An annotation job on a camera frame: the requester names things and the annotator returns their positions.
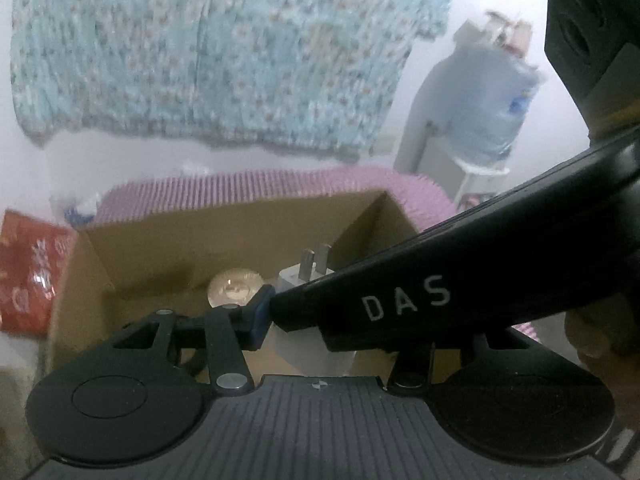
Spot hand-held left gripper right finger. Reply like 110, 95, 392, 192
387, 331, 538, 395

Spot white water dispenser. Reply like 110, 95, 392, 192
394, 55, 512, 211

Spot large blue water jug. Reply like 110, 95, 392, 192
445, 15, 546, 167

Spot blue and white plastic wrapper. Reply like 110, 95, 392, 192
62, 192, 102, 230

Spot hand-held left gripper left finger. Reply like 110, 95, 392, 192
112, 285, 275, 395

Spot purple checkered tablecloth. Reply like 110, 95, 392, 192
94, 165, 538, 341

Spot person's right hand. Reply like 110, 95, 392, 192
564, 292, 640, 433

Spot white charger plug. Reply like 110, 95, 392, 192
270, 243, 357, 377

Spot red patterned bag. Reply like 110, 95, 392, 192
0, 210, 79, 337

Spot brown cardboard box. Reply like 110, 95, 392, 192
47, 189, 451, 382

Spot black jar with gold lid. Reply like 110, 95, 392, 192
207, 268, 264, 309

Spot floral light blue cloth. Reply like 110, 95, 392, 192
10, 0, 461, 162

